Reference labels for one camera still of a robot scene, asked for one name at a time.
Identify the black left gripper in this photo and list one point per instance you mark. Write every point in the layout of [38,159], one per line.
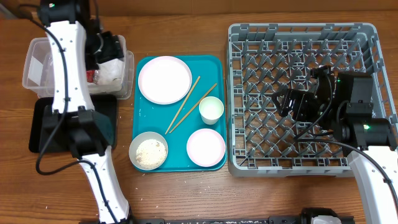
[114,50]

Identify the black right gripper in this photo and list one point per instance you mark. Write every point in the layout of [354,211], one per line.
[301,97]

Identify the white napkin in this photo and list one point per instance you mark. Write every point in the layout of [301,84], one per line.
[109,72]

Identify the red snack wrapper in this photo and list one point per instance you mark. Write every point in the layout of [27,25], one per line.
[90,74]

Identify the wooden chopstick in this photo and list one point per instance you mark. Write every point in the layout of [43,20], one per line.
[195,105]
[182,105]

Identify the large white pink plate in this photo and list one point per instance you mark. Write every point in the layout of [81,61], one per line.
[164,80]

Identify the white paper cup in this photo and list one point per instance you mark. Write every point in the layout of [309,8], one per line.
[211,109]

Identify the small white pink plate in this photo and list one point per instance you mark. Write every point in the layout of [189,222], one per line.
[206,147]

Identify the grey bowl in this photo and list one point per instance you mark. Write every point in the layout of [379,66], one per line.
[136,142]

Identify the pile of rice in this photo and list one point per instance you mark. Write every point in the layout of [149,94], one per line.
[151,153]

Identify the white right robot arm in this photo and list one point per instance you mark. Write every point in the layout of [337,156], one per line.
[340,112]

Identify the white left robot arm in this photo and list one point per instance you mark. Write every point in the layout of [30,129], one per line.
[73,124]

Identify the grey dishwasher rack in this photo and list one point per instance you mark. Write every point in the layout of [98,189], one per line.
[263,59]

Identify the black food waste tray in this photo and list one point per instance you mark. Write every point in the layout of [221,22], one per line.
[104,104]

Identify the clear plastic waste bin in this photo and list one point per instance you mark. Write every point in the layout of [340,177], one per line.
[38,72]

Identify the teal plastic tray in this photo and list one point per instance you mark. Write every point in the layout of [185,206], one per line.
[149,116]

